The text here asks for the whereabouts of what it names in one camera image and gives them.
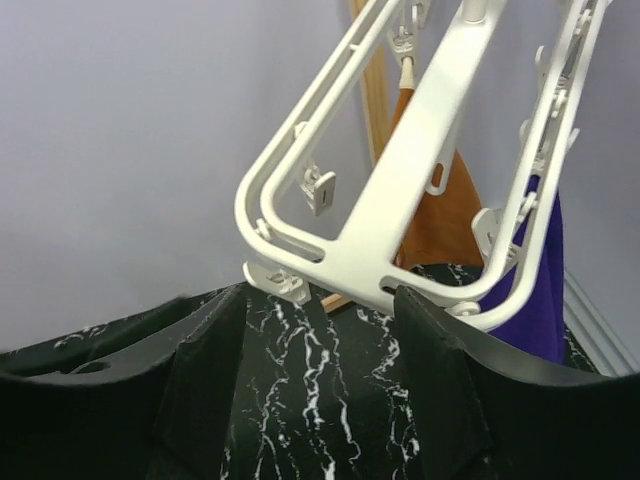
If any wooden drying rack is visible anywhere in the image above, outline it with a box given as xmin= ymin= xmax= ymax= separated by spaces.
xmin=321 ymin=0 xmax=391 ymax=314

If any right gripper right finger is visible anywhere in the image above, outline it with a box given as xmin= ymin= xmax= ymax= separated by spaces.
xmin=394 ymin=287 xmax=639 ymax=479

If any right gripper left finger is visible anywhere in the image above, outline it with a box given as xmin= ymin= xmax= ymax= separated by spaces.
xmin=1 ymin=285 xmax=247 ymax=479

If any purple cloth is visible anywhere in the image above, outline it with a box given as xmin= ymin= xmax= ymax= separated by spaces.
xmin=487 ymin=172 xmax=566 ymax=369

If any orange cloth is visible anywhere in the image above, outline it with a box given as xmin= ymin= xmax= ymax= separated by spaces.
xmin=388 ymin=82 xmax=485 ymax=271

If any white clip hanger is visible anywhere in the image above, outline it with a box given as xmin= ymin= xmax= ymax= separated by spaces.
xmin=234 ymin=1 xmax=608 ymax=331

